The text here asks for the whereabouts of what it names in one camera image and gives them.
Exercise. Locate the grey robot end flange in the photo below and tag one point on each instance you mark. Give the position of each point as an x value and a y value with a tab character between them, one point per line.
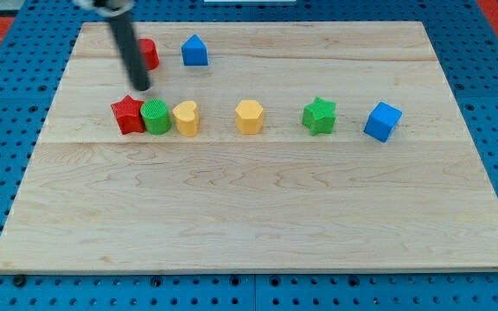
106	8

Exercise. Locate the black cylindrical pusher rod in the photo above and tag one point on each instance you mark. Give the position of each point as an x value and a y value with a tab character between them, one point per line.
126	41

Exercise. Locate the blue triangle block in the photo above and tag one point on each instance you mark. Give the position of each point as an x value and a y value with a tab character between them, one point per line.
194	52

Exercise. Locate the red cylinder block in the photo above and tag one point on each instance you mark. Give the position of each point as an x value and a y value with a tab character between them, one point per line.
149	52

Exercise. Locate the red star block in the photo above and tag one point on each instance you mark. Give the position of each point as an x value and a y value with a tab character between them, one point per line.
128	116

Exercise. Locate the green cylinder block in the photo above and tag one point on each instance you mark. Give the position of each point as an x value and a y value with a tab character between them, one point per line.
155	114

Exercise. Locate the yellow heart block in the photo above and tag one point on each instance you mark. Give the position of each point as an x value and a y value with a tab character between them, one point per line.
187	118

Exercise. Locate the yellow hexagon block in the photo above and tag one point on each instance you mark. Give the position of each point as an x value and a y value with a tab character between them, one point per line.
249	117

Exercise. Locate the wooden board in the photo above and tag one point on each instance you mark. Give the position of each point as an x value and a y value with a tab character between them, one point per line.
96	202

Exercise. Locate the green star block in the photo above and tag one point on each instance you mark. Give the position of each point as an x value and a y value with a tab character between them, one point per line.
319	116

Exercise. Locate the blue cube block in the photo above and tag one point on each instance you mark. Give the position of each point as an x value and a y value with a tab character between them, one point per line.
382	121

